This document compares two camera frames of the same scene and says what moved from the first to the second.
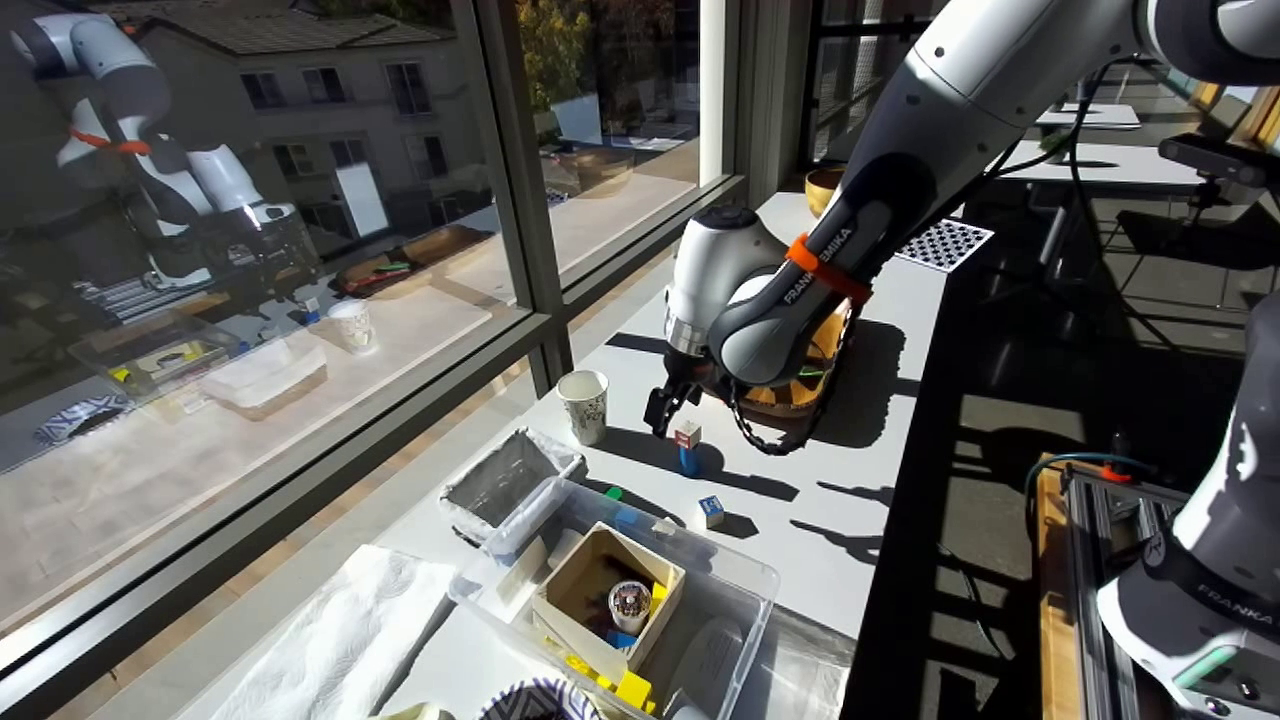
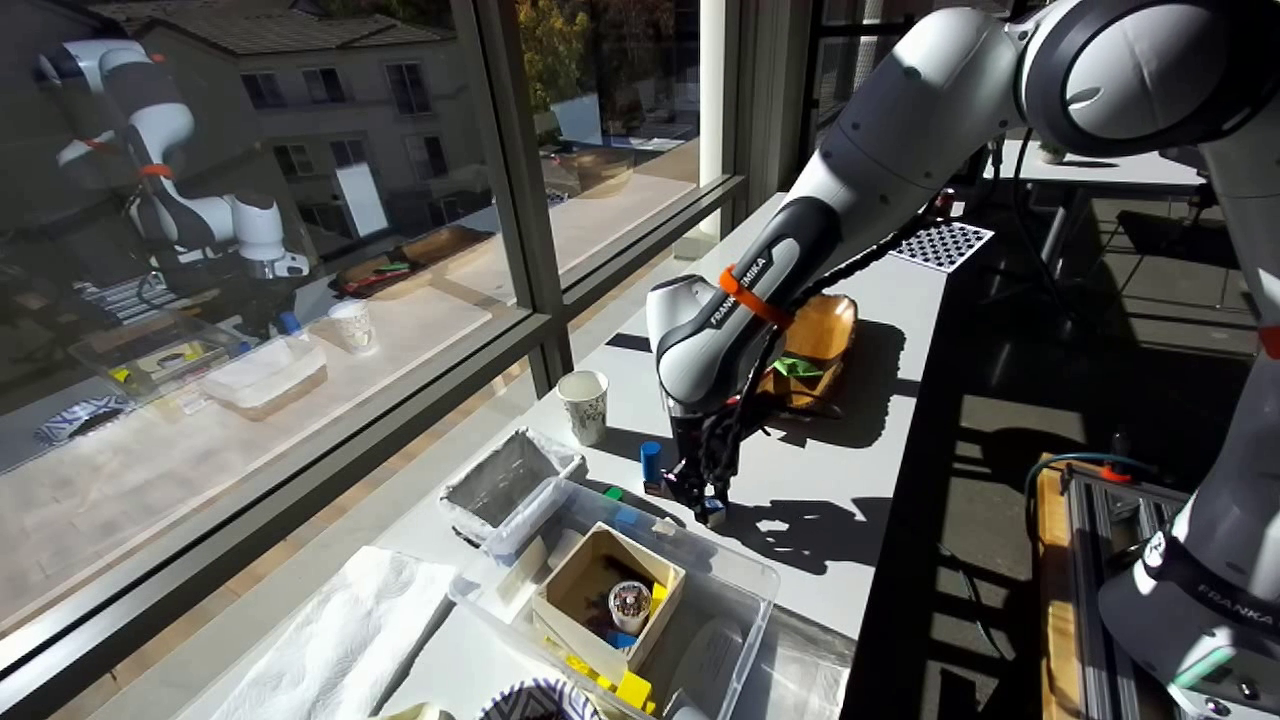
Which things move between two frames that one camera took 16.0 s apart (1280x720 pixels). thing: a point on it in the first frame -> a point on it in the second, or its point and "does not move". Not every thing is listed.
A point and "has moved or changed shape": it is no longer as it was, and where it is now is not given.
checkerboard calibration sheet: x=944 y=244 does not move
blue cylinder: x=691 y=463 has moved or changed shape
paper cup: x=585 y=396 does not move
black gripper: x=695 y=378 -> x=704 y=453
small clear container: x=488 y=504 does not move
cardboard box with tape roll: x=610 y=596 does not move
